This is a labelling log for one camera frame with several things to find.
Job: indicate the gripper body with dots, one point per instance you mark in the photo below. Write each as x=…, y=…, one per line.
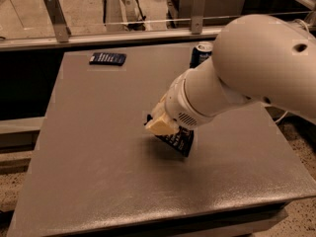
x=176, y=107

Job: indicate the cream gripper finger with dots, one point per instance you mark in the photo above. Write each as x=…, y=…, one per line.
x=162, y=125

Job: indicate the black chocolate rxbar wrapper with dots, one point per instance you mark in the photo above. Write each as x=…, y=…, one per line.
x=181, y=141

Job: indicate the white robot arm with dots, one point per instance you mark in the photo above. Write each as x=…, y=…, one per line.
x=255, y=58

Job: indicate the blue blueberry rxbar wrapper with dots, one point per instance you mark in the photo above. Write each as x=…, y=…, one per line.
x=108, y=58

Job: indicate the blue soda can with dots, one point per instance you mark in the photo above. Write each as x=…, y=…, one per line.
x=201, y=52

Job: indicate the horizontal metal railing beam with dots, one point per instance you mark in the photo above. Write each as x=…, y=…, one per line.
x=123, y=38

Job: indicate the right metal railing bracket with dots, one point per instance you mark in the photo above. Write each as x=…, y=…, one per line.
x=197, y=16

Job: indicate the metal railing bracket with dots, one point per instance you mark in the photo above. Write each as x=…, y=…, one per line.
x=54, y=10
x=197, y=16

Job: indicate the left metal railing bracket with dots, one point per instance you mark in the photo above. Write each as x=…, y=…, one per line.
x=54, y=10

